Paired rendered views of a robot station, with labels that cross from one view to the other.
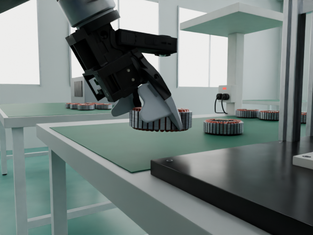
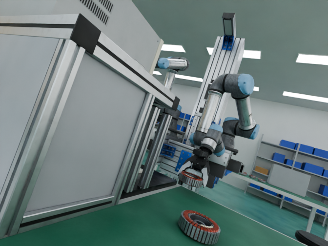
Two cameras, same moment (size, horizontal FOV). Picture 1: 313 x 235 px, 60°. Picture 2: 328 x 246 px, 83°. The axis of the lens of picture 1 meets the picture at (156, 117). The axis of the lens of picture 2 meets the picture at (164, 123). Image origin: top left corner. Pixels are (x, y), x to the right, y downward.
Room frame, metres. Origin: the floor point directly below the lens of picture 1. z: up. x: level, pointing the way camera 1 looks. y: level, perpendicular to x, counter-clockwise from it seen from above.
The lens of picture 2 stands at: (1.13, -0.61, 0.98)
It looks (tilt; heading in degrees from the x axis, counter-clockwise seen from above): 3 degrees up; 150
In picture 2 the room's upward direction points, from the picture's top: 19 degrees clockwise
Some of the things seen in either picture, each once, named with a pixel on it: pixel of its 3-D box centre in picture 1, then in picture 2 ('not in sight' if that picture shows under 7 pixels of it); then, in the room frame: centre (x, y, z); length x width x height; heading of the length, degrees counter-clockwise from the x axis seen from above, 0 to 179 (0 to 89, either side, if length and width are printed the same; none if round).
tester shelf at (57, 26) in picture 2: not in sight; (69, 66); (0.39, -0.62, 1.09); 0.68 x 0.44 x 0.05; 32
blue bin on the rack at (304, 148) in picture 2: not in sight; (302, 149); (-1.61, 5.89, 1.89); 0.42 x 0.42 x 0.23; 30
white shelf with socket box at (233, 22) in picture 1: (232, 69); not in sight; (1.30, -0.36, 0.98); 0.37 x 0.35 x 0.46; 32
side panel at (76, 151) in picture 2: not in sight; (96, 143); (0.71, -0.51, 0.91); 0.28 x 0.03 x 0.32; 122
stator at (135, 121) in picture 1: (160, 118); (190, 178); (0.49, -0.01, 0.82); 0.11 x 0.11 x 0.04
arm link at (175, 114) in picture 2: not in sight; (173, 110); (-0.28, 0.25, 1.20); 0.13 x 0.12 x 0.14; 28
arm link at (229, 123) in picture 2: not in sight; (231, 126); (0.14, 0.55, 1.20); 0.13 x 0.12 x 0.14; 17
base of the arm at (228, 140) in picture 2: not in sight; (225, 139); (0.13, 0.54, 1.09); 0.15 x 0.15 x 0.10
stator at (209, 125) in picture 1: (222, 126); (198, 225); (0.77, -0.19, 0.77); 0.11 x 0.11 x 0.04
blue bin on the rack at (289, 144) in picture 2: not in sight; (286, 145); (-1.97, 5.66, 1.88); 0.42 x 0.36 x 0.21; 122
